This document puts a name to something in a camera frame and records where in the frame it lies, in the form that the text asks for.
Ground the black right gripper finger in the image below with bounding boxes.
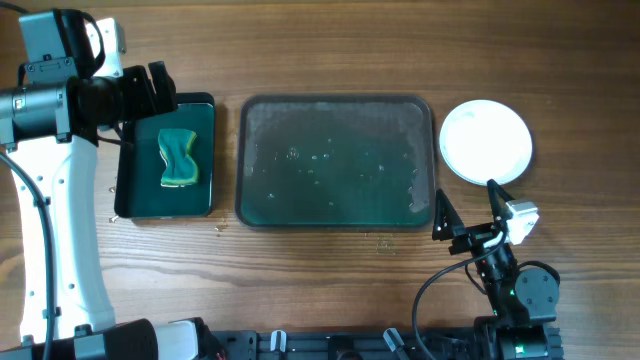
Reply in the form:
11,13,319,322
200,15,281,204
432,189,466,241
487,179,513,222

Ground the white plate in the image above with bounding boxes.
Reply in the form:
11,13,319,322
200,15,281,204
439,99,533,186

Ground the green yellow sponge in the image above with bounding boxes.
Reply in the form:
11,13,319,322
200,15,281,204
158,128,200,187

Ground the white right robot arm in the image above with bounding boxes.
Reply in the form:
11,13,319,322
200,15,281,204
432,180,564,359

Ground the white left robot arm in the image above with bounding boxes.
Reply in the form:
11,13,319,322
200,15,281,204
1,62,207,359

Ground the small black soap tray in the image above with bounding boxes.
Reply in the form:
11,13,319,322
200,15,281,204
114,92,215,219

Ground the large dark serving tray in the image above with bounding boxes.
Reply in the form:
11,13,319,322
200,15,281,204
234,94,436,231

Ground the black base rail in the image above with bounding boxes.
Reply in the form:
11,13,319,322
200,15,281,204
209,327,565,360

